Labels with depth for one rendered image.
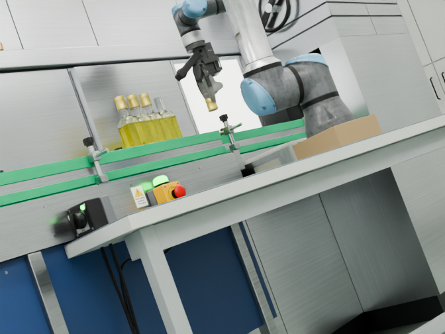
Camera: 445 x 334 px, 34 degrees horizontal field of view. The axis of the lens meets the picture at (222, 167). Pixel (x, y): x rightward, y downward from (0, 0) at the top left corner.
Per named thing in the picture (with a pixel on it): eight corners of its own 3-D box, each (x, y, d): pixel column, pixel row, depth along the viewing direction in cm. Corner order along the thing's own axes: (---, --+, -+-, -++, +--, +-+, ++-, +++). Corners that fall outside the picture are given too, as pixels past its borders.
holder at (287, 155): (263, 185, 266) (256, 164, 266) (324, 160, 248) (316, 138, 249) (235, 193, 252) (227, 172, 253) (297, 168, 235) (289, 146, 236)
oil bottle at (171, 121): (183, 171, 250) (162, 113, 252) (195, 166, 247) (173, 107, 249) (172, 174, 246) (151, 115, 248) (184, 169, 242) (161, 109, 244)
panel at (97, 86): (260, 132, 311) (232, 57, 314) (265, 130, 309) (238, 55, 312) (102, 166, 241) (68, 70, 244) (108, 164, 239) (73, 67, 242)
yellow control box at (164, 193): (171, 211, 214) (162, 187, 214) (189, 204, 209) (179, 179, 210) (154, 217, 208) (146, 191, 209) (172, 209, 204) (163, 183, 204)
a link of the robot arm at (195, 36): (184, 33, 252) (178, 41, 259) (189, 45, 251) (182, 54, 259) (204, 28, 254) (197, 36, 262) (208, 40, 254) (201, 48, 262)
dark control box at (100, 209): (100, 233, 192) (90, 203, 193) (120, 224, 187) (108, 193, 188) (77, 240, 186) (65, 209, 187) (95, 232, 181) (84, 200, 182)
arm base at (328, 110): (366, 116, 213) (353, 85, 214) (330, 127, 204) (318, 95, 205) (332, 132, 225) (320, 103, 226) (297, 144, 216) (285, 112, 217)
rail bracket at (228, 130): (215, 159, 254) (202, 125, 255) (251, 142, 243) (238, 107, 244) (210, 160, 251) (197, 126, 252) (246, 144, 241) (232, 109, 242)
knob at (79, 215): (78, 230, 185) (67, 233, 183) (72, 213, 186) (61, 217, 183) (89, 226, 182) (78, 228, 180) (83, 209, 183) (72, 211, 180)
